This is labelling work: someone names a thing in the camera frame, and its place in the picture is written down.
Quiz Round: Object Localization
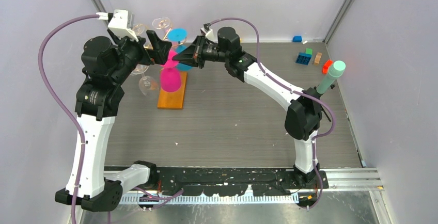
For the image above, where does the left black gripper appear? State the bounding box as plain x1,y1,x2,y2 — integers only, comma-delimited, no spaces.
111,30,171,84

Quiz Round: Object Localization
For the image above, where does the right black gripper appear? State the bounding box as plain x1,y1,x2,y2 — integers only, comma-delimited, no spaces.
173,35,228,70

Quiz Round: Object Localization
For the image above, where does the blue wine glass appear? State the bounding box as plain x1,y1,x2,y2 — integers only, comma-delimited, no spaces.
167,28,192,72

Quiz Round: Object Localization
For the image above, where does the pink wine glass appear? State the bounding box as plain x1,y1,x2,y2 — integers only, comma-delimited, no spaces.
160,50,181,92

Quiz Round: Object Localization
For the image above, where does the clear wine glass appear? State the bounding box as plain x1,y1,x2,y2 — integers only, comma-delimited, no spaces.
152,17,173,35
138,75,160,98
130,64,149,76
132,24,148,39

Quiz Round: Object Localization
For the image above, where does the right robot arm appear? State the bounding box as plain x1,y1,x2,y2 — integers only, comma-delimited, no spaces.
173,27,323,188

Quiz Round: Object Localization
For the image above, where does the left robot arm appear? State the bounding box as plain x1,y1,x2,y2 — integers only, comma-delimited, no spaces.
55,30,171,212

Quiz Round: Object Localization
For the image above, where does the clear wine glass top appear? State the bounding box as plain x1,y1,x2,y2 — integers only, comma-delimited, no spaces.
152,17,173,35

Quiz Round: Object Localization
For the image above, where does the orange wooden rack base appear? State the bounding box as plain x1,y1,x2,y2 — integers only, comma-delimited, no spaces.
157,72,187,110

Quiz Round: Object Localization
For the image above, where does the blue toy block far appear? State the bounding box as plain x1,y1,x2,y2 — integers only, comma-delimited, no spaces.
292,36,303,43

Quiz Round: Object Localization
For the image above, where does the blue studded toy block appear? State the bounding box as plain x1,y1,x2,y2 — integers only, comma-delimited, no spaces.
295,52,312,66

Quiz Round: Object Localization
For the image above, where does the tan wooden block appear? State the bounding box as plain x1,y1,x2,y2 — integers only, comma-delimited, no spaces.
313,52,322,66

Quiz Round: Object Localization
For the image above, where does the red toy piece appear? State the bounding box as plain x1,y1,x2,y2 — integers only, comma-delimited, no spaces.
322,59,333,75

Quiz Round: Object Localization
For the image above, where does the mint green cylinder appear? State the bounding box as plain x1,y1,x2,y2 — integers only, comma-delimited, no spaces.
316,60,346,94

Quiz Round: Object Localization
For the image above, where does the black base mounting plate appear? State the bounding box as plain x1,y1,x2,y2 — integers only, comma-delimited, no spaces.
139,167,329,197

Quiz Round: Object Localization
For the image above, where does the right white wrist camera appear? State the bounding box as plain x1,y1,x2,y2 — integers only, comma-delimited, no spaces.
200,23,214,41

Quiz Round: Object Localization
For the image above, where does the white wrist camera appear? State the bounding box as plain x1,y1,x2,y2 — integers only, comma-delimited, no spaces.
200,23,214,41
96,9,138,42

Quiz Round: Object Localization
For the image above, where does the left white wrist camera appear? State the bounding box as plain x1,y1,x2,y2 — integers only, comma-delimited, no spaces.
96,9,138,42

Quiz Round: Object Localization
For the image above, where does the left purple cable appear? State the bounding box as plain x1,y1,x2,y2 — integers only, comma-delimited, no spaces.
38,14,114,224

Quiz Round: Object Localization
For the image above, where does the purple cable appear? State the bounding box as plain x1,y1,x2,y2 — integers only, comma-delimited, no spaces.
209,18,336,211
38,14,114,224

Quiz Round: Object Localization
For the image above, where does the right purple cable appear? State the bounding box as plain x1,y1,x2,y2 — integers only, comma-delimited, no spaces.
209,18,336,211

